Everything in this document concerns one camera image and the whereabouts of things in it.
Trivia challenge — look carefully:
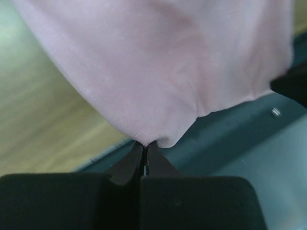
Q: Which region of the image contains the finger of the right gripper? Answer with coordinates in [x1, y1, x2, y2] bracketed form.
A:
[270, 61, 307, 107]

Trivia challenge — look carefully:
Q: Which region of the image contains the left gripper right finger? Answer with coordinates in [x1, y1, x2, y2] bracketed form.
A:
[141, 142, 267, 230]

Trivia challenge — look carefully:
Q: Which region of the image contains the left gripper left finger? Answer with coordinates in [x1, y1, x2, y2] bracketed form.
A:
[0, 143, 143, 230]

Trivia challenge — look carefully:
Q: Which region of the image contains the pink printed t-shirt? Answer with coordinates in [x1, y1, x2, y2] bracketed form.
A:
[13, 0, 294, 148]

